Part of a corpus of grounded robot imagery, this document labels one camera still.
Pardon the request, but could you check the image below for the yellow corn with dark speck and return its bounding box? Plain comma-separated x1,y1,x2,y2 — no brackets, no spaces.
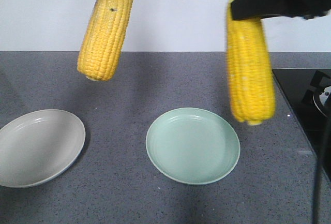
77,0,133,81

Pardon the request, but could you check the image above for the light green round plate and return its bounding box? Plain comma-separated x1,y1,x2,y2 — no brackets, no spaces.
145,108,240,185

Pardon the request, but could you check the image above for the beige round plate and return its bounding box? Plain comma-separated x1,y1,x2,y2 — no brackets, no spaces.
1,109,86,188

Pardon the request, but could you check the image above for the black glass gas stove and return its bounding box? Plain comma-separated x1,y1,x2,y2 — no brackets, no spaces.
271,68,331,181

